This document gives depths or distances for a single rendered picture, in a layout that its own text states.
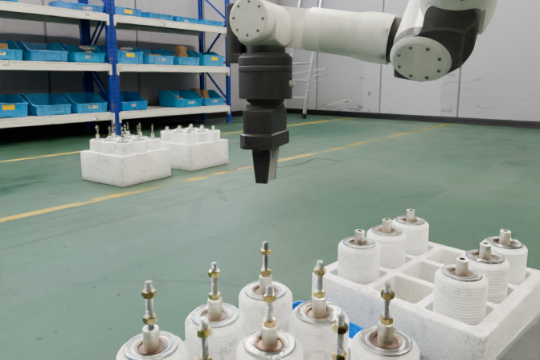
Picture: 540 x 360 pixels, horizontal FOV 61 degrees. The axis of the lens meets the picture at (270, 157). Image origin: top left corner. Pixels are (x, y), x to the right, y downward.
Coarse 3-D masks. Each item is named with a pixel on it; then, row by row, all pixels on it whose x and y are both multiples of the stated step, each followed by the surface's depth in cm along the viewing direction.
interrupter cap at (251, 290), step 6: (252, 282) 84; (258, 282) 85; (276, 282) 84; (246, 288) 82; (252, 288) 82; (258, 288) 83; (276, 288) 82; (282, 288) 82; (246, 294) 80; (252, 294) 80; (258, 294) 80; (276, 294) 80; (282, 294) 80; (258, 300) 78
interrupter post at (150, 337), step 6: (144, 330) 63; (150, 330) 63; (156, 330) 64; (144, 336) 63; (150, 336) 63; (156, 336) 64; (144, 342) 64; (150, 342) 63; (156, 342) 64; (144, 348) 64; (150, 348) 63; (156, 348) 64
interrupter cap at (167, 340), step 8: (136, 336) 67; (160, 336) 67; (168, 336) 67; (128, 344) 65; (136, 344) 65; (160, 344) 65; (168, 344) 65; (176, 344) 65; (128, 352) 63; (136, 352) 63; (144, 352) 63; (152, 352) 63; (160, 352) 63; (168, 352) 63
